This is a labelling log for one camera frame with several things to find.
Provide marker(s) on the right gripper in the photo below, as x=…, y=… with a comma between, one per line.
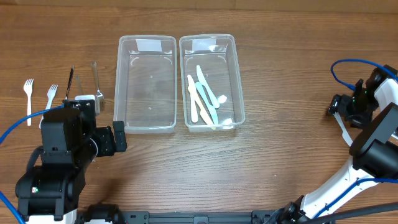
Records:
x=336, y=104

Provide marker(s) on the white plastic knife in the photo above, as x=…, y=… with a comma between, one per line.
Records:
x=194, y=113
x=345, y=135
x=202, y=80

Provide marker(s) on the cream yellow plastic knife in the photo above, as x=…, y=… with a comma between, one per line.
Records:
x=203, y=113

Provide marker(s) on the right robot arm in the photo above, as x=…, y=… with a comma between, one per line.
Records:
x=372, y=157

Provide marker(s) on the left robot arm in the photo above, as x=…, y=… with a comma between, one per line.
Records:
x=55, y=174

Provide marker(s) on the left clear plastic container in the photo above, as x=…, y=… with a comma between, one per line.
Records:
x=145, y=96

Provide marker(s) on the clear plastic container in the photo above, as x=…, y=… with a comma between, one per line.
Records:
x=145, y=96
x=217, y=56

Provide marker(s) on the right clear plastic container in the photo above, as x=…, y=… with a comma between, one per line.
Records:
x=217, y=56

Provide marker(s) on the long metal fork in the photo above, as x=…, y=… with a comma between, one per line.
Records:
x=99, y=96

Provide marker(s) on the short metal fork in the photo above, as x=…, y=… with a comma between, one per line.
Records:
x=79, y=86

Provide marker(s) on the white plastic fork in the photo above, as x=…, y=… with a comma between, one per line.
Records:
x=28, y=88
x=51, y=95

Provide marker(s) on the light blue plastic knife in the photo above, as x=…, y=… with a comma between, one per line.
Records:
x=210, y=107

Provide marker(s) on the white plastic fork far left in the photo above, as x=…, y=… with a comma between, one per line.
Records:
x=28, y=88

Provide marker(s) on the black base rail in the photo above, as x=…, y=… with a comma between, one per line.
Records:
x=111, y=213

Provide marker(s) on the black handled metal fork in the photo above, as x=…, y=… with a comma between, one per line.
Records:
x=70, y=79

